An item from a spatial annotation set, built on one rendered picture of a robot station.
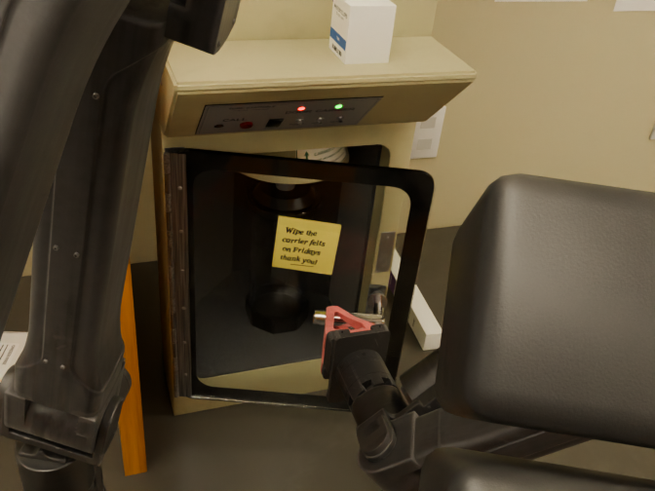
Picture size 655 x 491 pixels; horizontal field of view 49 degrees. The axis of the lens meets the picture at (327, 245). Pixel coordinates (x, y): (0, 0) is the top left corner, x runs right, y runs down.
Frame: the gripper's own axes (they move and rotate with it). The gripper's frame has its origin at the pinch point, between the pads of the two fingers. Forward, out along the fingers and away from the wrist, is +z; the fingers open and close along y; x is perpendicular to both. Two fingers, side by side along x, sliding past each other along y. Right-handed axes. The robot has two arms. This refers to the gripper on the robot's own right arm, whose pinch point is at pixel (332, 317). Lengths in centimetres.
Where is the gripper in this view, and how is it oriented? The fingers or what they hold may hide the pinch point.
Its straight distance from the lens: 88.6
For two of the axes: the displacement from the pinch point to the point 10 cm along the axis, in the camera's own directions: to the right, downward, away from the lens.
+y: 0.9, -8.2, -5.6
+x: -9.5, 1.1, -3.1
